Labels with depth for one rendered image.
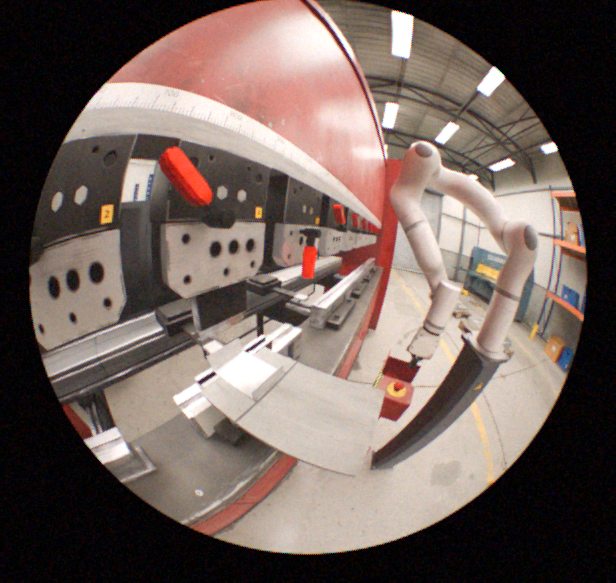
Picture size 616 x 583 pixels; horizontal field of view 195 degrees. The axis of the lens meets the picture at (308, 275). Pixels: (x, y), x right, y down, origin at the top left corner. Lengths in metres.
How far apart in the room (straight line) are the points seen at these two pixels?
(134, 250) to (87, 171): 0.58
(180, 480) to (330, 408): 0.34
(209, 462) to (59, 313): 0.33
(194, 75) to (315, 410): 0.47
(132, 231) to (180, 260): 0.55
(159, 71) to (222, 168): 0.17
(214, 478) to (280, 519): 0.90
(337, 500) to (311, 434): 1.04
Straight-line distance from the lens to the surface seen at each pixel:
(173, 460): 0.43
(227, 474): 0.39
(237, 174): 0.24
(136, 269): 0.75
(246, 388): 0.32
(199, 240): 0.20
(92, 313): 0.19
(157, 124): 0.20
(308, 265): 0.35
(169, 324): 0.48
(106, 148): 0.19
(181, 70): 0.25
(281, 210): 0.32
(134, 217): 0.73
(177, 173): 0.15
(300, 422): 0.29
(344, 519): 1.31
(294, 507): 1.26
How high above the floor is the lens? 1.25
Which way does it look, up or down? 15 degrees down
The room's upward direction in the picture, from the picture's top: 6 degrees clockwise
